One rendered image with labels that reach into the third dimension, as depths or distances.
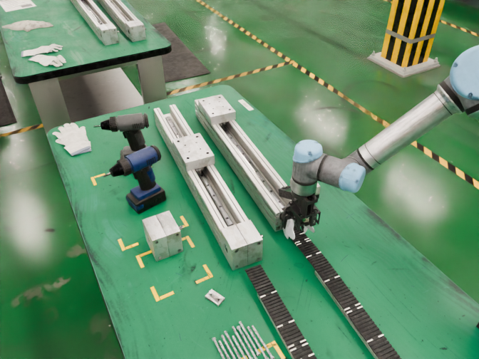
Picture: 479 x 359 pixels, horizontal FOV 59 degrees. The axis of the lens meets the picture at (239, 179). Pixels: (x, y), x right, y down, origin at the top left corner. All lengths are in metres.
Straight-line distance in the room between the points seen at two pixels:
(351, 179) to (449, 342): 0.50
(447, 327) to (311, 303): 0.36
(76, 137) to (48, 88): 0.87
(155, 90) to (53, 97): 0.63
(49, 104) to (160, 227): 1.65
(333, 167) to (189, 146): 0.64
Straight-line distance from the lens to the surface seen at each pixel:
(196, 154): 1.54
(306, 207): 1.23
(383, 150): 1.23
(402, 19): 4.37
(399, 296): 1.33
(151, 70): 2.87
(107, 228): 1.50
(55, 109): 2.84
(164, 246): 1.32
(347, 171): 1.12
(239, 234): 1.28
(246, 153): 1.67
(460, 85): 1.05
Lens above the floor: 1.81
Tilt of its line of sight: 40 degrees down
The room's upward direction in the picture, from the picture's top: 1 degrees counter-clockwise
